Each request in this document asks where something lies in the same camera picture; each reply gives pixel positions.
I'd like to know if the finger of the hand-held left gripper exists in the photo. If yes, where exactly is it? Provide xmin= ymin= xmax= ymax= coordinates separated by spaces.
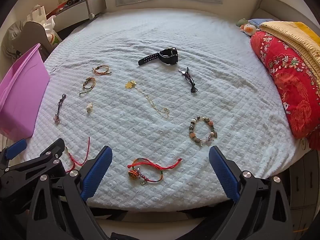
xmin=0 ymin=139 xmax=28 ymax=167
xmin=5 ymin=138 xmax=66 ymax=174

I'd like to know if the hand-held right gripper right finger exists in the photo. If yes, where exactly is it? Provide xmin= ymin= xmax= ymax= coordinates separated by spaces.
xmin=209 ymin=146 xmax=294 ymax=240

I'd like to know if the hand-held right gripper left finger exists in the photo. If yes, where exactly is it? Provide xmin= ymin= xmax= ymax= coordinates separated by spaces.
xmin=26 ymin=146 xmax=113 ymax=240

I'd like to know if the thin red string bracelet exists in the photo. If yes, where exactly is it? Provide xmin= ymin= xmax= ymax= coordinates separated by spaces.
xmin=64 ymin=137 xmax=91 ymax=172

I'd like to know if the purple cord necklace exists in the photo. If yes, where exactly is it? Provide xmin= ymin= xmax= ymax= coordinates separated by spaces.
xmin=54 ymin=94 xmax=67 ymax=126

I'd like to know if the purple plastic bin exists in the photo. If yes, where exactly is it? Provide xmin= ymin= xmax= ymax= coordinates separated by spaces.
xmin=0 ymin=43 xmax=50 ymax=140

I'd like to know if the gold chain yellow pendant necklace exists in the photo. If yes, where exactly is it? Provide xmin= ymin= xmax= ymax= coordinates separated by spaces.
xmin=125 ymin=80 xmax=170 ymax=120

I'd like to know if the wooden drawer cabinet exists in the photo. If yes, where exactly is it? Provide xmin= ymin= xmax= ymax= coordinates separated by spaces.
xmin=285 ymin=140 xmax=320 ymax=233

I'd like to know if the grey clothing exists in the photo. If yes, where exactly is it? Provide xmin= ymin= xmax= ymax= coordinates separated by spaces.
xmin=0 ymin=20 xmax=25 ymax=60

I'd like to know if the red patterned quilt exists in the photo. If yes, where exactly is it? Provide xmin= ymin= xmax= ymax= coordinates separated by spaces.
xmin=250 ymin=31 xmax=320 ymax=150

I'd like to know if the grey chair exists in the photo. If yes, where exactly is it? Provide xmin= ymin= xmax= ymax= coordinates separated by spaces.
xmin=12 ymin=21 xmax=54 ymax=62

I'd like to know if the white plastic bag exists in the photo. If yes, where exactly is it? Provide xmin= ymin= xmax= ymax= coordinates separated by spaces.
xmin=42 ymin=15 xmax=63 ymax=47

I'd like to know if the black wrist watch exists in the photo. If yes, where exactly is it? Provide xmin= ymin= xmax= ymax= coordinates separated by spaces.
xmin=138 ymin=47 xmax=179 ymax=66

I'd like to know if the white paper bag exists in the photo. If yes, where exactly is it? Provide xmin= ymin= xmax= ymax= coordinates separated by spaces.
xmin=26 ymin=4 xmax=47 ymax=23

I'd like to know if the grey desk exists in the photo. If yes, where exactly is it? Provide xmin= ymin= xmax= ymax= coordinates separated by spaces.
xmin=46 ymin=0 xmax=107 ymax=33

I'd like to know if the white pig plush toy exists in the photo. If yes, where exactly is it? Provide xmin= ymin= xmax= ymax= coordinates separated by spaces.
xmin=239 ymin=24 xmax=260 ymax=37

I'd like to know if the yellow striped blanket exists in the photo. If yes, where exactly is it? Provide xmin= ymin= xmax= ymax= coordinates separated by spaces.
xmin=259 ymin=21 xmax=320 ymax=80

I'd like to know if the blue printed pillow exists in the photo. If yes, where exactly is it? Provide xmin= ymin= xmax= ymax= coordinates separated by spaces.
xmin=247 ymin=18 xmax=274 ymax=27

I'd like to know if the grey padded headboard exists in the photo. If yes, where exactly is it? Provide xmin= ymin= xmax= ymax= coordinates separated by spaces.
xmin=250 ymin=0 xmax=320 ymax=43

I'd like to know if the red cord charm bracelet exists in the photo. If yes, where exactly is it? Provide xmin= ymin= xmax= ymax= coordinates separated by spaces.
xmin=127 ymin=157 xmax=182 ymax=185

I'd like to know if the multicolour bead bracelet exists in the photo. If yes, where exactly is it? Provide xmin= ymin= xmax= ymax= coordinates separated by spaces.
xmin=189 ymin=116 xmax=218 ymax=147

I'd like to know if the brown braided bracelet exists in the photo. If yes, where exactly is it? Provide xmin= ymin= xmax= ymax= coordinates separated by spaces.
xmin=79 ymin=77 xmax=96 ymax=95

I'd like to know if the orange braided bracelet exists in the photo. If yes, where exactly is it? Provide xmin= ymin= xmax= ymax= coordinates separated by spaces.
xmin=92 ymin=65 xmax=112 ymax=75

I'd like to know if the black cord necklace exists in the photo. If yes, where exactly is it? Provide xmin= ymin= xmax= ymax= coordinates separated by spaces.
xmin=178 ymin=67 xmax=198 ymax=93

